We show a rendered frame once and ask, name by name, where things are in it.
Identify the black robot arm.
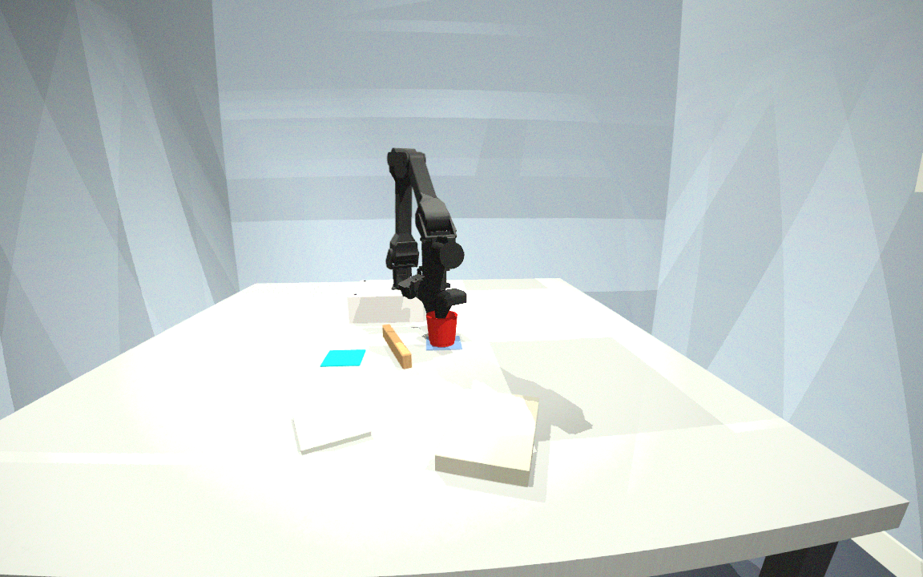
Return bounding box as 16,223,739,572
385,147,465,299

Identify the red cup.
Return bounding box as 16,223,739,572
426,311,457,347

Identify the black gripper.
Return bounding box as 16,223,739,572
416,263,467,319

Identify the light wooden plank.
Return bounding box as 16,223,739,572
382,325,412,369

